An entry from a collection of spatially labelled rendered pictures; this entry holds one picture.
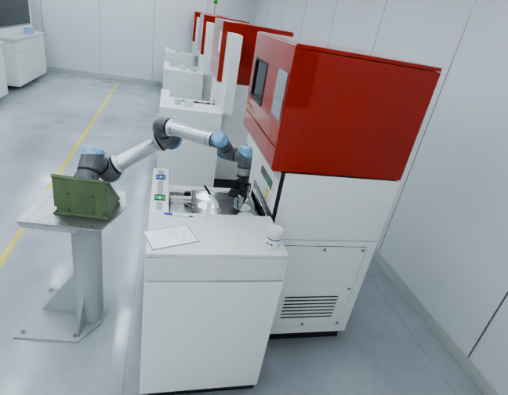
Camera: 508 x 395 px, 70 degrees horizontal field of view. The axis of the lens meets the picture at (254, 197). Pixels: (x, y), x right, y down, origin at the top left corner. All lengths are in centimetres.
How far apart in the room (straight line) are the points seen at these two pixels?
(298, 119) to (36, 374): 192
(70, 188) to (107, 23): 800
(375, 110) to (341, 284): 109
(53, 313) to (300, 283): 158
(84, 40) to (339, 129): 858
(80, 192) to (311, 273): 136
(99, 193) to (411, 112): 162
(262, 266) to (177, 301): 41
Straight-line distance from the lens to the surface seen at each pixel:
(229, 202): 212
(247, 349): 201
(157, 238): 162
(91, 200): 201
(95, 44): 990
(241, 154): 190
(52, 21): 1005
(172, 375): 208
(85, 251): 225
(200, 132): 189
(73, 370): 242
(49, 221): 206
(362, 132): 190
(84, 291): 243
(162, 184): 212
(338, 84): 177
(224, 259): 158
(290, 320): 246
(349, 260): 228
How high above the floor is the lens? 188
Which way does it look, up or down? 26 degrees down
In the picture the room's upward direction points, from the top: 10 degrees clockwise
